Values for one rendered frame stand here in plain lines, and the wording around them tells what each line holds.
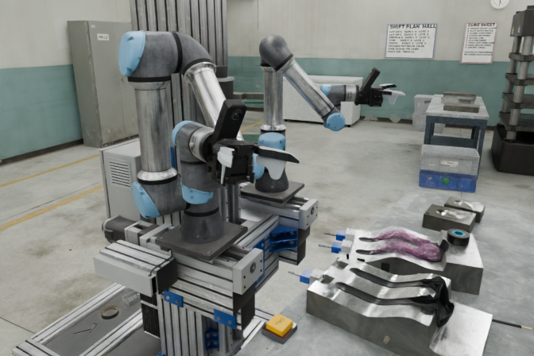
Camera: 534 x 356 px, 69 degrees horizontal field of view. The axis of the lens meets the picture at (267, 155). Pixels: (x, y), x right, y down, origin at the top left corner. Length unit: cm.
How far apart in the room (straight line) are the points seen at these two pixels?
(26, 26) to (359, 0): 591
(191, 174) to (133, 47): 37
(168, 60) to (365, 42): 765
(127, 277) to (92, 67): 543
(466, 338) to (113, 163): 136
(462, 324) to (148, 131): 107
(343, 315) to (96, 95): 581
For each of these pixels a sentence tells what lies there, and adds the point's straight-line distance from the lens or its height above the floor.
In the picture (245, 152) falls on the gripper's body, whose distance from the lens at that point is 76.
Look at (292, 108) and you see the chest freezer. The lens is 827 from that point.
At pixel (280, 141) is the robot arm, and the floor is 125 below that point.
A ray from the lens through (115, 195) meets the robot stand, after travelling 174.
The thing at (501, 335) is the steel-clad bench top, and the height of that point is 80.
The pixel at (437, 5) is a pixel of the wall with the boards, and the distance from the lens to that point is 849.
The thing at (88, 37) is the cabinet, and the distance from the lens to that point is 662.
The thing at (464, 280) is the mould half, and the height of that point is 85.
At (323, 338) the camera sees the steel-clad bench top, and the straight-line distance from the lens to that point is 131.
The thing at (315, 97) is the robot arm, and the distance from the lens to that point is 161.
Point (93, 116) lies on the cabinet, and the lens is 679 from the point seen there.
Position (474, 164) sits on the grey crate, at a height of 33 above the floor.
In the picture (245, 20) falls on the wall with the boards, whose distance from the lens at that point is 961.
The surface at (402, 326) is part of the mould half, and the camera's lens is 124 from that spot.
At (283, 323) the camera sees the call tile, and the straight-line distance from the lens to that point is 129.
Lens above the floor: 166
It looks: 16 degrees down
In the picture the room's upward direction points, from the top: straight up
